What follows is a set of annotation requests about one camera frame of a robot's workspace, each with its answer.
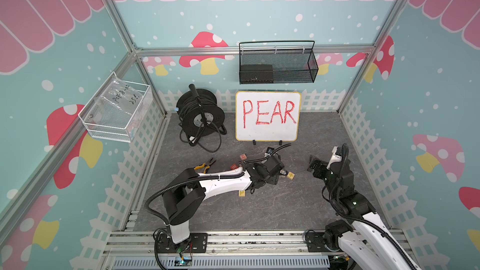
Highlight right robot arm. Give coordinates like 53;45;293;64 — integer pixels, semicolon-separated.
307;144;420;270

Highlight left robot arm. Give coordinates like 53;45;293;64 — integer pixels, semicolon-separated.
144;143;291;245

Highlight white board with PEAR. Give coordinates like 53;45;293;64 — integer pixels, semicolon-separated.
235;91;302;142

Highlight yellow black pliers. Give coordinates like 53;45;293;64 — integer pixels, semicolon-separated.
194;157;216;174

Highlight black box in basket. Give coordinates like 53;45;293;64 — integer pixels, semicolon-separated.
239;64;274;85

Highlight black cable reel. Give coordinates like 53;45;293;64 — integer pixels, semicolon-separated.
175;84;227;153

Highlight black wire mesh basket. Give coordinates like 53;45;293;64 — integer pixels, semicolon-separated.
238;40;319;84

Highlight clear acrylic wall bin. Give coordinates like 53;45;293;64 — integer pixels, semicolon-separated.
78;72;153;143

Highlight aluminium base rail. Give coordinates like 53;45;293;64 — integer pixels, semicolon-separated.
97;228;413;270

